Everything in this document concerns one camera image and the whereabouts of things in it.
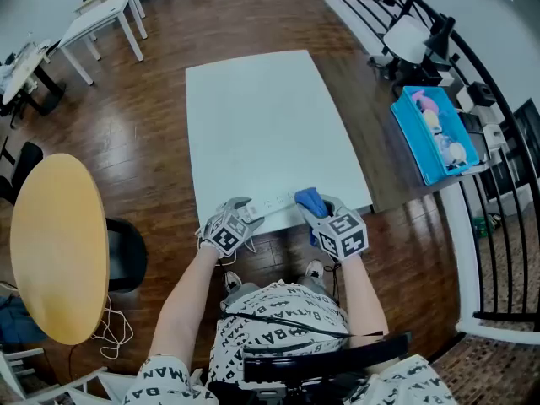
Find yellow round table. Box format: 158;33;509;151
9;153;111;346

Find person's left shoe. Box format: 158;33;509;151
222;270;243;294

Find white power strip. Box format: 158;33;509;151
244;189;300;224

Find white chair frame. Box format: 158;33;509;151
0;347;127;405

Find white floor cable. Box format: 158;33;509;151
90;295;135;360

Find pink plush toy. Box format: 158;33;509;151
411;89;442;113

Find white rectangular desk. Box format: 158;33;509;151
57;0;149;87

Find round white table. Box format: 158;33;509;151
1;38;68;116

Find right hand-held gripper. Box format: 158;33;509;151
296;193;370;262

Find yellow plush toy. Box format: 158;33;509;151
421;110;443;133

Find green crate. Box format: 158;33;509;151
474;213;504;240

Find black chest mount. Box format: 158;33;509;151
242;331;413;386

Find black metal railing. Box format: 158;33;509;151
329;0;540;322

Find grey trousers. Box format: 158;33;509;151
220;273;328;308

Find black round stool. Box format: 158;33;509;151
105;217;149;294

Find person's right shoe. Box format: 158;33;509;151
304;259;326;281

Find patterned white shirt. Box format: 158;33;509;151
121;280;457;405

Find black floor cable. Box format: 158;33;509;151
322;262;343;305

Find thin black cable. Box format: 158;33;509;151
219;310;351;339

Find blue cloth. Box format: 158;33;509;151
293;186;331;247

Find person's right forearm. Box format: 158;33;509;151
336;253;390;340

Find white plush toy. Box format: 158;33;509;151
442;141;468;169

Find black box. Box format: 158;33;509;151
467;81;497;107

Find person's left forearm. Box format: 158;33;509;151
148;245;221;361

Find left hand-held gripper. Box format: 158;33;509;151
197;196;267;258

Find blue bag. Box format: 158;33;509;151
0;294;47;345

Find black desk lamp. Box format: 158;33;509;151
423;16;457;61

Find blue plastic crate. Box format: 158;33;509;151
390;84;481;186

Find person's shoe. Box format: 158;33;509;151
304;259;326;281
222;270;243;294

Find black chair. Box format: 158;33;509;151
0;135;45;207

